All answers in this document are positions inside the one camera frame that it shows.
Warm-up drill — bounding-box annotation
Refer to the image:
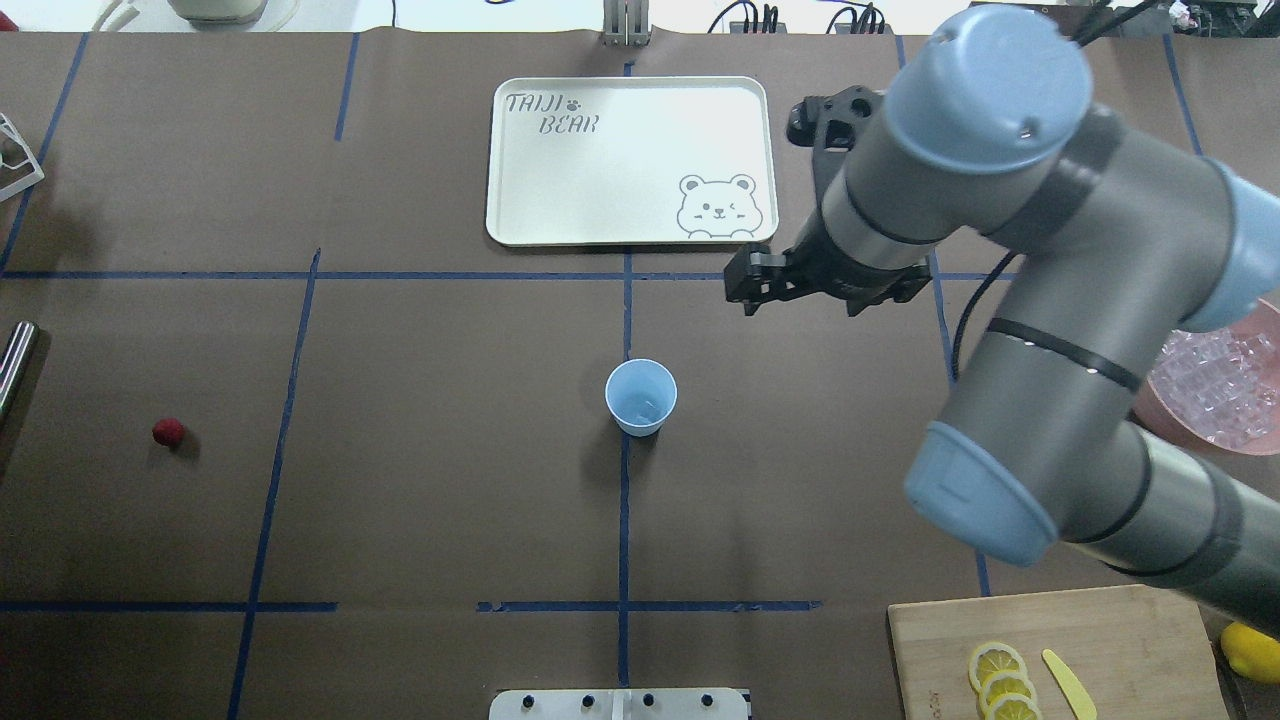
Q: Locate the light blue cup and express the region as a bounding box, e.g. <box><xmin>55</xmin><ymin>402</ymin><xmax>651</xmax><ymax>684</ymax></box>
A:
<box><xmin>604</xmin><ymin>359</ymin><xmax>678</xmax><ymax>438</ymax></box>

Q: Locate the yellow plastic knife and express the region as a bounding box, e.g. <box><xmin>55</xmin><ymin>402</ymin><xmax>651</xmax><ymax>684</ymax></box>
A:
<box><xmin>1041</xmin><ymin>648</ymin><xmax>1100</xmax><ymax>720</ymax></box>

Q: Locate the pile of clear ice cubes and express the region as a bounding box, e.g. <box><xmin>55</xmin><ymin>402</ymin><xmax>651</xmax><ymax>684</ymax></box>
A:
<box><xmin>1148</xmin><ymin>329</ymin><xmax>1279</xmax><ymax>450</ymax></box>

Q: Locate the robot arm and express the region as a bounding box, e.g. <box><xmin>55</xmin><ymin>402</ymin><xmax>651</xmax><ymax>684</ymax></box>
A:
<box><xmin>723</xmin><ymin>4</ymin><xmax>1277</xmax><ymax>635</ymax></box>

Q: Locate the lemon slices row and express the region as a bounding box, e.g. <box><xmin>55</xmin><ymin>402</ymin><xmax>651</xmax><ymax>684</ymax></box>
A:
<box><xmin>966</xmin><ymin>641</ymin><xmax>1044</xmax><ymax>719</ymax></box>

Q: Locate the red strawberry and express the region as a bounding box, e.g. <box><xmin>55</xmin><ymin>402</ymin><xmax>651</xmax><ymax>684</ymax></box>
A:
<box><xmin>151</xmin><ymin>416</ymin><xmax>187</xmax><ymax>448</ymax></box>

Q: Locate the pink bowl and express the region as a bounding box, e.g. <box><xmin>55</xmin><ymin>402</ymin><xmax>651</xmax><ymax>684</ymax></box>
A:
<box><xmin>1133</xmin><ymin>300</ymin><xmax>1279</xmax><ymax>457</ymax></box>

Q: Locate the steel muddler black tip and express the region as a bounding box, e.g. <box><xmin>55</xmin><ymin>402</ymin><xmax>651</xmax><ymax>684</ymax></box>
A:
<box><xmin>1</xmin><ymin>320</ymin><xmax>40</xmax><ymax>424</ymax></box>

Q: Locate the white wire cup rack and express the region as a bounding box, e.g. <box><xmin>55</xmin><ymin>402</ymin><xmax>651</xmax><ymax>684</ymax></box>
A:
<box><xmin>1</xmin><ymin>113</ymin><xmax>45</xmax><ymax>202</ymax></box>

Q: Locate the bamboo cutting board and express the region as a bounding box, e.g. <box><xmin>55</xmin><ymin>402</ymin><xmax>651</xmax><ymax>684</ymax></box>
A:
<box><xmin>887</xmin><ymin>585</ymin><xmax>1228</xmax><ymax>719</ymax></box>

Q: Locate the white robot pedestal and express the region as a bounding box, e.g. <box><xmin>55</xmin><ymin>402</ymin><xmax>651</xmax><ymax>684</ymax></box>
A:
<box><xmin>488</xmin><ymin>687</ymin><xmax>753</xmax><ymax>719</ymax></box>

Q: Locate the white bear tray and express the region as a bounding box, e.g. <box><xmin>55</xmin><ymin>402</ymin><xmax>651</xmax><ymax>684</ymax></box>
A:
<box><xmin>485</xmin><ymin>76</ymin><xmax>780</xmax><ymax>249</ymax></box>

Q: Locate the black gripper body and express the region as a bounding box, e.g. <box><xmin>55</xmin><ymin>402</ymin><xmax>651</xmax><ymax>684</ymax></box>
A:
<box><xmin>771</xmin><ymin>220</ymin><xmax>933</xmax><ymax>316</ymax></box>

